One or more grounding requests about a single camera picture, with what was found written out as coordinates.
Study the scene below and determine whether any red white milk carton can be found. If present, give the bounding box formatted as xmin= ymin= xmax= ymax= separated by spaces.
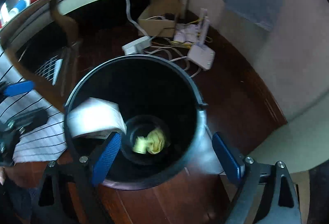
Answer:
xmin=67 ymin=98 xmax=127 ymax=139

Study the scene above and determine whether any blue tall paper cup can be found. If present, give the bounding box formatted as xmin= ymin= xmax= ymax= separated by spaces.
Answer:
xmin=1 ymin=0 xmax=31 ymax=25

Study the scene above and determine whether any black round trash bin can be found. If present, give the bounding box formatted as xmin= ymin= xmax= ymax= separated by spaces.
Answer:
xmin=64 ymin=54 xmax=206 ymax=190

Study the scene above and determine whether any white black grid tablecloth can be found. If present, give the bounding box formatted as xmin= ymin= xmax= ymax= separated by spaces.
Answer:
xmin=1 ymin=50 xmax=67 ymax=167

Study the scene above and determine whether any white power strip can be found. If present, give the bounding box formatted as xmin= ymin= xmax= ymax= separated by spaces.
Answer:
xmin=122 ymin=36 xmax=151 ymax=55

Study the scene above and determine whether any cardboard box under bed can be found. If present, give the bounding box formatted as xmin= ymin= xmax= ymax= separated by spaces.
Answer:
xmin=138 ymin=0 xmax=181 ymax=38

